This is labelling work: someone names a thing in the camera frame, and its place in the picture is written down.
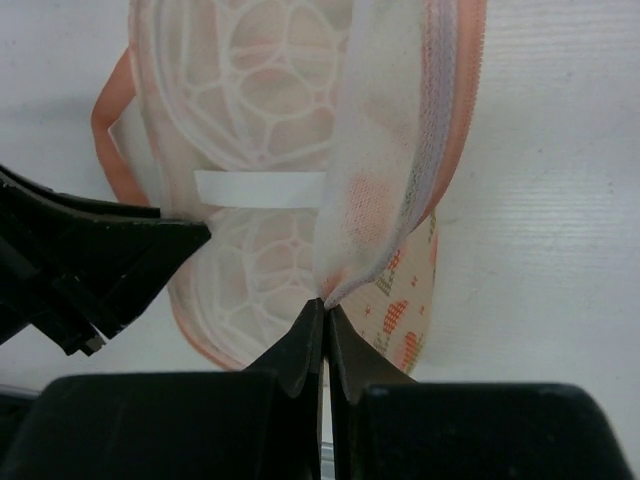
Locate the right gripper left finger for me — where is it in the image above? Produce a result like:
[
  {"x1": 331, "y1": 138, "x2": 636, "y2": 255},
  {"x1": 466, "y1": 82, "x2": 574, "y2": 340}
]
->
[{"x1": 14, "y1": 300, "x2": 324, "y2": 479}]

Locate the floral mesh laundry bag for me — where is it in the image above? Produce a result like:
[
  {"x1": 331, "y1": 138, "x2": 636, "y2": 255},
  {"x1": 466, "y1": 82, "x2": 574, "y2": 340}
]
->
[{"x1": 91, "y1": 1, "x2": 487, "y2": 373}]

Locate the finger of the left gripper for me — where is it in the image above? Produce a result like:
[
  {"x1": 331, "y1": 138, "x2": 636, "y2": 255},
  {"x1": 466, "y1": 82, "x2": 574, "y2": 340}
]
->
[{"x1": 1, "y1": 168, "x2": 211, "y2": 356}]

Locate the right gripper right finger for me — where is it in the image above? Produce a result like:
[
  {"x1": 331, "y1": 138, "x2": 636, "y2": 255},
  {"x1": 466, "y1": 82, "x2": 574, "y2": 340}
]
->
[{"x1": 324, "y1": 307, "x2": 634, "y2": 479}]

